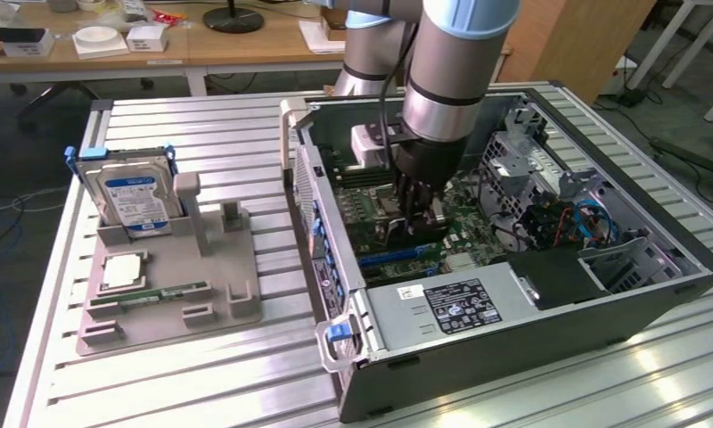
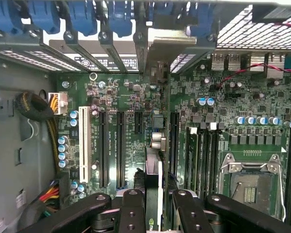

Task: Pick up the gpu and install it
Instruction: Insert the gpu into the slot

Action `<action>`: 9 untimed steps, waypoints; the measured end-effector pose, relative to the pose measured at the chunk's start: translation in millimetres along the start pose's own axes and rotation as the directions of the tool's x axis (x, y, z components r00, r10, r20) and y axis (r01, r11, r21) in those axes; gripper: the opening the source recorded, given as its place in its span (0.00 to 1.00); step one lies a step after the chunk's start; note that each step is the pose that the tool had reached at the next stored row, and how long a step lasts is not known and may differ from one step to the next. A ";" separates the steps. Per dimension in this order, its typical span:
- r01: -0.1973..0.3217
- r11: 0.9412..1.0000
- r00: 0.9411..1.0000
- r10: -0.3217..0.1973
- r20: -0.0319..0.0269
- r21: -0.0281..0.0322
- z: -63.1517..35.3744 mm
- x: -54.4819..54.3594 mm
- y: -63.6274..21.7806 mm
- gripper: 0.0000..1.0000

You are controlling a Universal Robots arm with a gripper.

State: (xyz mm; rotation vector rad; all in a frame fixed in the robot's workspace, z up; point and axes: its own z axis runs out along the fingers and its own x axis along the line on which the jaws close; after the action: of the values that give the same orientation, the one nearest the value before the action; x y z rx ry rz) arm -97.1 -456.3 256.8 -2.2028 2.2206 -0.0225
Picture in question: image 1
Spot grey power supply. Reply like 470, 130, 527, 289
355, 261, 541, 354

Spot metal disk bay cage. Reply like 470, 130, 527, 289
478, 105, 601, 218

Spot grey case handle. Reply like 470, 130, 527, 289
313, 311, 367, 375

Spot white papers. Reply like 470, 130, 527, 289
298, 20, 349, 55

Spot blue disk carrier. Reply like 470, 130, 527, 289
62, 142, 181, 224

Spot black and white box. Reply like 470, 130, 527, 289
0, 26, 55, 58

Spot blue expansion slot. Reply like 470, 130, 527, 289
355, 246, 433, 269

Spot black power adapter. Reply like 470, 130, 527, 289
613, 87, 647, 109

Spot black open PC case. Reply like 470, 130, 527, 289
277, 86, 713, 424

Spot wooden cabinet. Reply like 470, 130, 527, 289
490, 0, 660, 104

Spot small white labelled box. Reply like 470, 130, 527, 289
123, 24, 171, 54

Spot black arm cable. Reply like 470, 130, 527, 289
374, 17, 422, 177

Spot silver CPU chip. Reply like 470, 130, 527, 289
102, 254, 147, 287

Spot red packet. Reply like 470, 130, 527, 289
151, 11, 186, 29

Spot black chair base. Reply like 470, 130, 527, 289
9, 78, 105, 131

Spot CPU socket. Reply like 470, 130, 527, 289
365, 184, 402, 220

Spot white round-topped box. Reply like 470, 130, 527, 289
70, 25, 131, 62

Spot cardboard box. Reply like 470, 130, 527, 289
318, 0, 351, 42

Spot white table frame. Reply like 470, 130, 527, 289
625, 0, 713, 122

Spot grey parts rack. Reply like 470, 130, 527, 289
74, 171, 265, 358

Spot black round lamp base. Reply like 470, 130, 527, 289
201, 0, 267, 35

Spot small metal disk bay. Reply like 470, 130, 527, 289
575, 235, 690, 296

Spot blue data wire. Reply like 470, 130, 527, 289
571, 199, 623, 247

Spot silver chipset heatsink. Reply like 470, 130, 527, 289
441, 254, 481, 272

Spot hard disk with blue label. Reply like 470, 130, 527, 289
83, 162, 178, 238

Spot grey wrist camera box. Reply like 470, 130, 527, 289
349, 124, 398, 171

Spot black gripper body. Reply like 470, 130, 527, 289
390, 136, 469, 191

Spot green motherboard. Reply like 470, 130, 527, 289
319, 149, 515, 289

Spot black floor stand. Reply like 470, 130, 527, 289
646, 128, 713, 177

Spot wooden desk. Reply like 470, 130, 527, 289
0, 0, 511, 86

